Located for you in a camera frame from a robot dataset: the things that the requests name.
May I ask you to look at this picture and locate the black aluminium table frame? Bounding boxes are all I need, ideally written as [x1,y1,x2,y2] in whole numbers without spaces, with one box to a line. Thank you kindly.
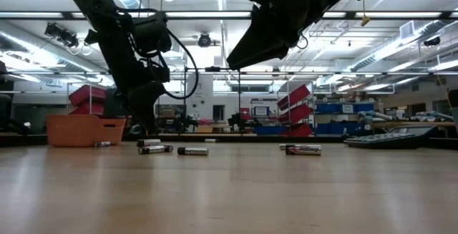
[0,132,458,150]

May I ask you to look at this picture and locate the black chair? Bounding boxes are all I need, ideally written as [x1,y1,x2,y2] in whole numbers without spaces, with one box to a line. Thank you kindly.
[0,93,14,132]

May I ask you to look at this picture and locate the Energizer AA battery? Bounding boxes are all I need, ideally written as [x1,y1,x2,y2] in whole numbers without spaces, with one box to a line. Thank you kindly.
[285,145,323,157]

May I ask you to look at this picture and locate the black overhead camera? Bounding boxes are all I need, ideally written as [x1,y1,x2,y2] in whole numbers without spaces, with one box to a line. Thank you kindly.
[197,32,213,49]

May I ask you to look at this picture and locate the black background monitor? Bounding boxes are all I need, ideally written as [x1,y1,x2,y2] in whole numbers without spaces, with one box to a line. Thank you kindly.
[104,87,125,117]

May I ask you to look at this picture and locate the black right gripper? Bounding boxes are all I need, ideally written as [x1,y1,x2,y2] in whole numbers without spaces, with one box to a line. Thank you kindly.
[227,0,354,71]

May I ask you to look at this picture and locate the silver battery with black end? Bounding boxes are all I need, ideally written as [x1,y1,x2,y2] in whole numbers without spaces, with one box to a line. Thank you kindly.
[177,147,210,157]

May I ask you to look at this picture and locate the white framed sign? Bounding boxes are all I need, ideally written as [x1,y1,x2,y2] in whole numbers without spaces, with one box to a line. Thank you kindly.
[253,105,270,118]

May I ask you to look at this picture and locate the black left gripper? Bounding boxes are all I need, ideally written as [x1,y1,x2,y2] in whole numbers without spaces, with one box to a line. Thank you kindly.
[123,79,167,135]

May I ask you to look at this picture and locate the wooden background table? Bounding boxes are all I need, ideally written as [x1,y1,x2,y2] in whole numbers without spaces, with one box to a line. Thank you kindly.
[371,120,456,127]

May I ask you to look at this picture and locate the black calculator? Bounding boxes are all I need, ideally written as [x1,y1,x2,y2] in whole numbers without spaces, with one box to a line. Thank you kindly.
[343,125,439,150]

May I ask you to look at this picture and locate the light blue roll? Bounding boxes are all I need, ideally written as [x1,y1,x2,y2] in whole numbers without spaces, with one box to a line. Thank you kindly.
[357,110,388,122]
[414,110,454,120]

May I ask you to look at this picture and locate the orange plastic bin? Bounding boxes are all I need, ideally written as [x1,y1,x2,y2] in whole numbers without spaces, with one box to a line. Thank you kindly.
[45,114,127,147]

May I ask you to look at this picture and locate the red storage bin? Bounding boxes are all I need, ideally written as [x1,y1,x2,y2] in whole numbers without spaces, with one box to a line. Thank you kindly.
[70,102,105,116]
[285,122,313,137]
[277,84,311,111]
[282,104,313,125]
[68,84,107,107]

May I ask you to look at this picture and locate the blue storage bin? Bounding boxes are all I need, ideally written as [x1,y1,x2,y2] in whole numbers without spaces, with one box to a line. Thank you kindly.
[316,121,361,137]
[354,102,375,114]
[315,103,339,115]
[254,125,287,136]

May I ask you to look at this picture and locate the white ceiling vent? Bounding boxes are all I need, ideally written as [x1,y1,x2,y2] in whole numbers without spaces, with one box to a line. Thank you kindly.
[399,20,416,40]

